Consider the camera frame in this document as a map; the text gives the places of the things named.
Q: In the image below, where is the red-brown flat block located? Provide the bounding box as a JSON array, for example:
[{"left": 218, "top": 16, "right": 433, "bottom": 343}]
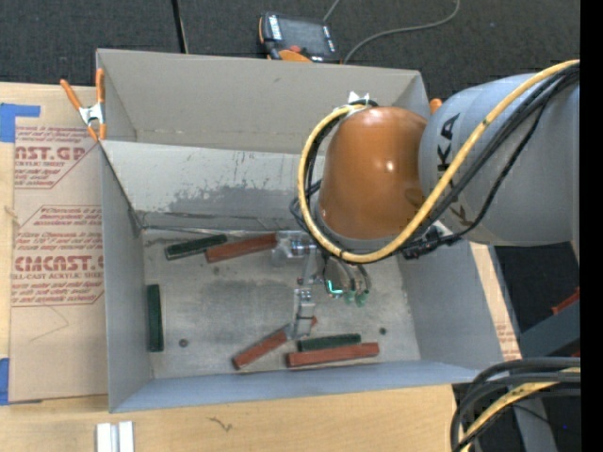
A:
[
  {"left": 204, "top": 233, "right": 280, "bottom": 265},
  {"left": 285, "top": 342, "right": 381, "bottom": 369},
  {"left": 231, "top": 316, "right": 318, "bottom": 372}
]

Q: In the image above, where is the grey metal bin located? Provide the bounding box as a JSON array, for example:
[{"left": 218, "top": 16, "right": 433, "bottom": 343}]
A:
[{"left": 95, "top": 48, "right": 508, "bottom": 414}]

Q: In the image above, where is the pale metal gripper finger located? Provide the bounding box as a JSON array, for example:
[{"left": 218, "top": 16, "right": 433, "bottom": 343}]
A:
[
  {"left": 291, "top": 287, "right": 318, "bottom": 341},
  {"left": 269, "top": 232, "right": 310, "bottom": 268}
]

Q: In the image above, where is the black cylinder on white bracket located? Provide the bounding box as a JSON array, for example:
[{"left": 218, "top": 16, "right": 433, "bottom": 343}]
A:
[{"left": 399, "top": 221, "right": 465, "bottom": 260}]

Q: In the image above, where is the dark green flat block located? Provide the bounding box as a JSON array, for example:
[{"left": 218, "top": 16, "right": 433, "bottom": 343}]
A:
[
  {"left": 296, "top": 332, "right": 363, "bottom": 353},
  {"left": 145, "top": 283, "right": 166, "bottom": 353},
  {"left": 164, "top": 234, "right": 229, "bottom": 261}
]

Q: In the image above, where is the brown cardboard board red print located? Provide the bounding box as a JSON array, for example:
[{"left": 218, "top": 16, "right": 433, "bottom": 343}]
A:
[{"left": 0, "top": 81, "right": 523, "bottom": 407}]

